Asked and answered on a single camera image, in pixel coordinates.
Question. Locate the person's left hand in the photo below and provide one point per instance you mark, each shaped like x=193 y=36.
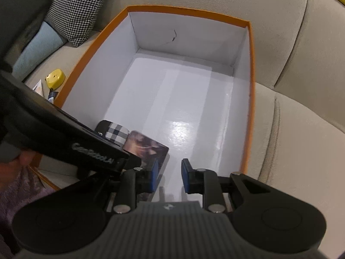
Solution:
x=25 y=158

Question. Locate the black white plaid case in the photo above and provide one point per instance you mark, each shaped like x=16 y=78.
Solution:
x=114 y=130

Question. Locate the light blue pillow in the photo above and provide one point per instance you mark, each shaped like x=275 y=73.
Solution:
x=37 y=51

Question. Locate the yellow tape measure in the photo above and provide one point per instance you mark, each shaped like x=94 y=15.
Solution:
x=55 y=78

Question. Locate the houndstooth pillow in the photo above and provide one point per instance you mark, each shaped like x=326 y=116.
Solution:
x=78 y=10

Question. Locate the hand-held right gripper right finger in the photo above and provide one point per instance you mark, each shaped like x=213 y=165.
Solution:
x=185 y=174

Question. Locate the beige sofa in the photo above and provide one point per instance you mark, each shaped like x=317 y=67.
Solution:
x=296 y=99

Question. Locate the blue tin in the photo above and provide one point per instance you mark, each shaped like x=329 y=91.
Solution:
x=52 y=95

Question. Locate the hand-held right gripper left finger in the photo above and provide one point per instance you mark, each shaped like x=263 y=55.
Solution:
x=155 y=174

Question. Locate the dark picture card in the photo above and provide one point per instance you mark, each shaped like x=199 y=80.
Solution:
x=147 y=145

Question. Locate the orange cardboard box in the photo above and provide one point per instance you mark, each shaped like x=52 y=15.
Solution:
x=175 y=99

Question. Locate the white paper packet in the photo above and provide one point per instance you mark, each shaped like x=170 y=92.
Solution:
x=38 y=87

